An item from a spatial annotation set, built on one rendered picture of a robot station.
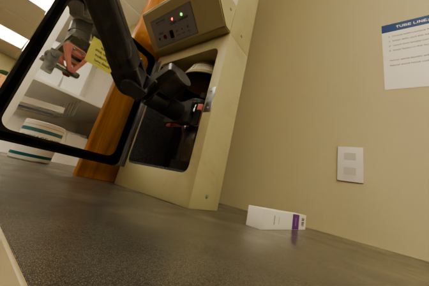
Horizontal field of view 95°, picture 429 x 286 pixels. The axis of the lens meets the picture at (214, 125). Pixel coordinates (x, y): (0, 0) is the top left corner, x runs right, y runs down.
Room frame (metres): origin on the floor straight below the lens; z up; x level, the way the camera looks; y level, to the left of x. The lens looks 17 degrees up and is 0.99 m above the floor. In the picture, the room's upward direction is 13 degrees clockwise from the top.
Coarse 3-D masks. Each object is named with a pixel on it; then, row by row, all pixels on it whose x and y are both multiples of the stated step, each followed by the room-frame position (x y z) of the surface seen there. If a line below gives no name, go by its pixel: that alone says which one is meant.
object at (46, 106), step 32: (64, 32) 0.42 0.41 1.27; (96, 32) 0.46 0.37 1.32; (64, 64) 0.44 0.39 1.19; (96, 64) 0.49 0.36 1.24; (32, 96) 0.42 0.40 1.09; (64, 96) 0.46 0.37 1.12; (96, 96) 0.52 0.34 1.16; (128, 96) 0.59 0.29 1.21; (32, 128) 0.44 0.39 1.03; (64, 128) 0.49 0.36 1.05; (96, 128) 0.55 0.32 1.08
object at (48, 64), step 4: (52, 48) 0.40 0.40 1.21; (48, 52) 0.41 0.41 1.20; (52, 52) 0.40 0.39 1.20; (56, 52) 0.40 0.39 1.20; (60, 52) 0.41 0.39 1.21; (48, 56) 0.40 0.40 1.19; (52, 56) 0.41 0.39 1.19; (56, 56) 0.41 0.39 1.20; (60, 56) 0.42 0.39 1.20; (44, 60) 0.40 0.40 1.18; (48, 60) 0.40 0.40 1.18; (52, 60) 0.41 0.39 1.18; (56, 60) 0.41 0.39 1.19; (44, 64) 0.40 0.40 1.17; (48, 64) 0.41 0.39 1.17; (52, 64) 0.41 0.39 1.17; (40, 68) 0.40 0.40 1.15; (44, 68) 0.40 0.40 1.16; (48, 68) 0.41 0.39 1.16; (52, 68) 0.41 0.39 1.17; (48, 72) 0.41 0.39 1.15
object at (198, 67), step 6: (192, 66) 0.56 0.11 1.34; (198, 66) 0.54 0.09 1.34; (204, 66) 0.54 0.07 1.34; (210, 66) 0.54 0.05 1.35; (186, 72) 0.56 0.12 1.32; (192, 72) 0.63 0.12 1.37; (204, 72) 0.53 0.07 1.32; (210, 72) 0.53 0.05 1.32; (192, 78) 0.65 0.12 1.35; (198, 78) 0.66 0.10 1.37; (192, 84) 0.67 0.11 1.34; (198, 84) 0.68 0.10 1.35; (204, 84) 0.68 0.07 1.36; (192, 90) 0.68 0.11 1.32; (198, 90) 0.69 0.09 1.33; (204, 90) 0.69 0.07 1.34
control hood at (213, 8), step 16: (176, 0) 0.46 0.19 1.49; (192, 0) 0.43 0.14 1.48; (208, 0) 0.41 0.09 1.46; (224, 0) 0.41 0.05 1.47; (144, 16) 0.56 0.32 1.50; (160, 16) 0.52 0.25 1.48; (208, 16) 0.44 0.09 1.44; (224, 16) 0.42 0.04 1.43; (208, 32) 0.47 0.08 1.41; (224, 32) 0.45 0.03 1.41; (160, 48) 0.60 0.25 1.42; (176, 48) 0.57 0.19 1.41
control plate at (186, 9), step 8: (176, 8) 0.48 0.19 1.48; (184, 8) 0.46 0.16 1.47; (168, 16) 0.51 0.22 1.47; (176, 16) 0.49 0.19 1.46; (184, 16) 0.48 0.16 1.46; (192, 16) 0.46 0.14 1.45; (152, 24) 0.56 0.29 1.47; (160, 24) 0.54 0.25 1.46; (168, 24) 0.52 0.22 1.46; (176, 24) 0.51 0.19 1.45; (184, 24) 0.49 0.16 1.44; (192, 24) 0.48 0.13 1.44; (160, 32) 0.56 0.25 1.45; (168, 32) 0.54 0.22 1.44; (176, 32) 0.53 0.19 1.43; (184, 32) 0.51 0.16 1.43; (192, 32) 0.49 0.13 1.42; (168, 40) 0.56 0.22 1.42; (176, 40) 0.54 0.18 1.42
